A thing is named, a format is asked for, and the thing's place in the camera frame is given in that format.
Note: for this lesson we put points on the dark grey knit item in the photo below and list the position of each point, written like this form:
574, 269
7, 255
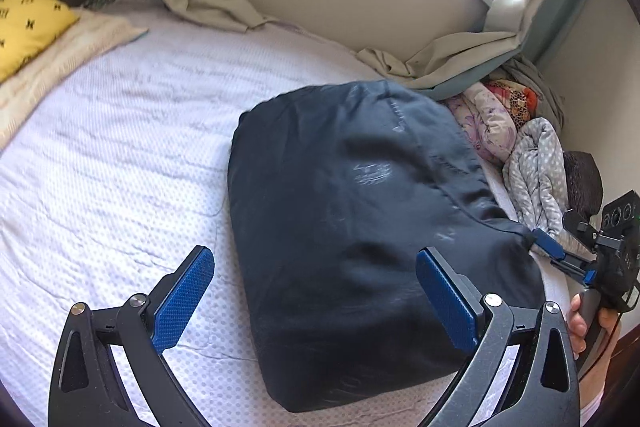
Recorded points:
584, 183

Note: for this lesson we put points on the grey polka dot blanket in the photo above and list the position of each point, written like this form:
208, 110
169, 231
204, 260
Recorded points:
535, 178

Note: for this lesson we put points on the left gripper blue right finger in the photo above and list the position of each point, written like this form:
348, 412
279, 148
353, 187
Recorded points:
455, 300

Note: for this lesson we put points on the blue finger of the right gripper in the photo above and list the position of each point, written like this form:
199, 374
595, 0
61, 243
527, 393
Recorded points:
548, 244

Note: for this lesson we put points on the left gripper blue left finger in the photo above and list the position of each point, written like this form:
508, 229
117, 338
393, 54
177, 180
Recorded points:
175, 297

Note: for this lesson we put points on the black padded jacket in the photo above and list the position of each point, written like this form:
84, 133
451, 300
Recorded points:
333, 191

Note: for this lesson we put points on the yellow patterned pillow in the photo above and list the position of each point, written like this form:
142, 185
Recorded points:
28, 27

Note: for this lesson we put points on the orange patterned cloth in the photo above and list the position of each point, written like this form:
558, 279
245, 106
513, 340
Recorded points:
519, 101

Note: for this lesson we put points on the cream fringed blanket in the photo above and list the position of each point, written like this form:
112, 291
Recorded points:
92, 36

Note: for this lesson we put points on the purple floral quilt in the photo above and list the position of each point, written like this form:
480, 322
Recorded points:
485, 121

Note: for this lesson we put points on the white quilted mattress cover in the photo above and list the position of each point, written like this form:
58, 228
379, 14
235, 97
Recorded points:
121, 170

